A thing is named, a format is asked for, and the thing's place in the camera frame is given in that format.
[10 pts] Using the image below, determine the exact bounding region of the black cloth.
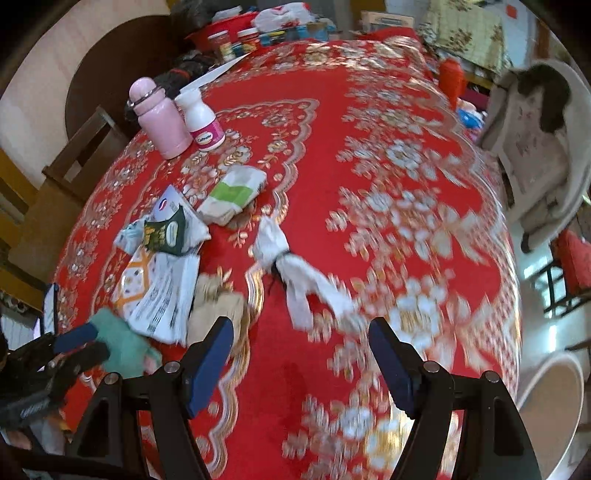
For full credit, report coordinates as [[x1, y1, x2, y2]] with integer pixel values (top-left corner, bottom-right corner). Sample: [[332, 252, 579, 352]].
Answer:
[[154, 48, 218, 100]]

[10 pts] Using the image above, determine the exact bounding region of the cardboard box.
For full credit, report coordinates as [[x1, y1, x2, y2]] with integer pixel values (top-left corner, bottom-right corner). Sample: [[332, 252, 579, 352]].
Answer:
[[360, 10, 416, 33]]

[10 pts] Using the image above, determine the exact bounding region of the white bottle pink label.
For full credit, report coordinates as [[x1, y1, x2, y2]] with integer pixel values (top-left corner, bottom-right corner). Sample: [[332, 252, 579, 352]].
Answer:
[[174, 89, 226, 152]]

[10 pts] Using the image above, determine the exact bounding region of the white and red plastic bag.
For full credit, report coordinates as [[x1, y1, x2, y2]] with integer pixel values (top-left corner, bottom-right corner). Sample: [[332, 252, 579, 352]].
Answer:
[[254, 2, 319, 31]]

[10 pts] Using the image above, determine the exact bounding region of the white orange printed packet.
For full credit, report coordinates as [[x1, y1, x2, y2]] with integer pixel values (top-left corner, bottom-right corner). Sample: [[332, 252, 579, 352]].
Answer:
[[111, 249, 201, 344]]

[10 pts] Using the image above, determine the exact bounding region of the wooden chair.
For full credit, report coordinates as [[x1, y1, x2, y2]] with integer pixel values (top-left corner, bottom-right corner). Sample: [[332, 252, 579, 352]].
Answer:
[[9, 105, 130, 296]]

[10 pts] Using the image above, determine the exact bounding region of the beige paper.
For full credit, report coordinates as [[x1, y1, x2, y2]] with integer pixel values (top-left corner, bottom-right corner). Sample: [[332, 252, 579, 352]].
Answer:
[[187, 272, 250, 352]]

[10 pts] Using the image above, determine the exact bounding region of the white paper sheet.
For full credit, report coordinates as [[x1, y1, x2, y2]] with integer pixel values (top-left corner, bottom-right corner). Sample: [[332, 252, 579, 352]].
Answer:
[[174, 55, 252, 100]]

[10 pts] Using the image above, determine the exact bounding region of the teal wrapper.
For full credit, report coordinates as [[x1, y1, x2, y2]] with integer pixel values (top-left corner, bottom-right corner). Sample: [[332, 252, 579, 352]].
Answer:
[[88, 307, 162, 374]]

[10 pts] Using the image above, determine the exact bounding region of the white packet blue logo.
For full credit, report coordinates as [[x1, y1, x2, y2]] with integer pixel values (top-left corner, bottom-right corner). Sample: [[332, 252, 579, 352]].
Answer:
[[150, 185, 190, 222]]

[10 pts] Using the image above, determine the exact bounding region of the green and white paper packet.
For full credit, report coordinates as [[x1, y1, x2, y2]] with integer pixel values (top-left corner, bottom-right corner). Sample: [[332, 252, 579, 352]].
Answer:
[[198, 165, 267, 227]]

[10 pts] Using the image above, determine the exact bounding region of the white trash bin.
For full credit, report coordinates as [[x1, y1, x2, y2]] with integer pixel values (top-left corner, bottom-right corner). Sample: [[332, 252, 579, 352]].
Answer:
[[515, 353, 585, 480]]

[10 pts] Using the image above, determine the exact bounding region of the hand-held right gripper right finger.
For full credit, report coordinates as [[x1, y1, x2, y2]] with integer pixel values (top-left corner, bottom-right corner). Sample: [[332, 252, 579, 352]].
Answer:
[[368, 316, 541, 480]]

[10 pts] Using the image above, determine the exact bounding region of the white coat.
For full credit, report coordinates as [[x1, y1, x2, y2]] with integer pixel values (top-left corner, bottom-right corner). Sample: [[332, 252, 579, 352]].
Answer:
[[480, 60, 587, 236]]

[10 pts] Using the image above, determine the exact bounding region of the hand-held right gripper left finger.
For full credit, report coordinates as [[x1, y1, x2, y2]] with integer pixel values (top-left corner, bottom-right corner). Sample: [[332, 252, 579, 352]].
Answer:
[[65, 316, 235, 480]]

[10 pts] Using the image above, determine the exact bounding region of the yellow floral cloth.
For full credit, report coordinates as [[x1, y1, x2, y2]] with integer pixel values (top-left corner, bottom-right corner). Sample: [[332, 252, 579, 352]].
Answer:
[[422, 0, 513, 75]]

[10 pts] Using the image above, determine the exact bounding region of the red basin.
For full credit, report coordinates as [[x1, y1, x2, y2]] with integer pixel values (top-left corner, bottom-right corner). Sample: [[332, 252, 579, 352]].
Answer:
[[185, 13, 259, 49]]

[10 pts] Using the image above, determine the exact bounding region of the blue bowl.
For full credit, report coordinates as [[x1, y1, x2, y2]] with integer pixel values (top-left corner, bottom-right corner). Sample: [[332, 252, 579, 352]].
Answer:
[[457, 104, 485, 139]]

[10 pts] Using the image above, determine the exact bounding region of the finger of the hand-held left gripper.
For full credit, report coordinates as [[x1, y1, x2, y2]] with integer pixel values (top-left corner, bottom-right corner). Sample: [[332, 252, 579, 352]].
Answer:
[[46, 344, 112, 376], [53, 323, 100, 354]]

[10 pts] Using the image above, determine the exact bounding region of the white tissue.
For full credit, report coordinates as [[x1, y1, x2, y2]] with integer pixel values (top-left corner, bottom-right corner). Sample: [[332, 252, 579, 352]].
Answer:
[[252, 217, 365, 333]]

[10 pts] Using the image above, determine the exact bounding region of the red thermos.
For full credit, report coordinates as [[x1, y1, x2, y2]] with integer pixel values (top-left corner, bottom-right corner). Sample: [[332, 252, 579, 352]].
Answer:
[[438, 59, 468, 109]]

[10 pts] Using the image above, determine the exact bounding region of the red floral tablecloth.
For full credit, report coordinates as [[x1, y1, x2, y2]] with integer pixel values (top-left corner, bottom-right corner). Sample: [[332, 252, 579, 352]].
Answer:
[[51, 28, 522, 480]]

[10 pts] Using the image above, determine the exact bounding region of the wooden stool red cushion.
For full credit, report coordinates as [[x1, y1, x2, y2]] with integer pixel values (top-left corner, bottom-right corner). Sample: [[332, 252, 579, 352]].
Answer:
[[526, 228, 591, 319]]

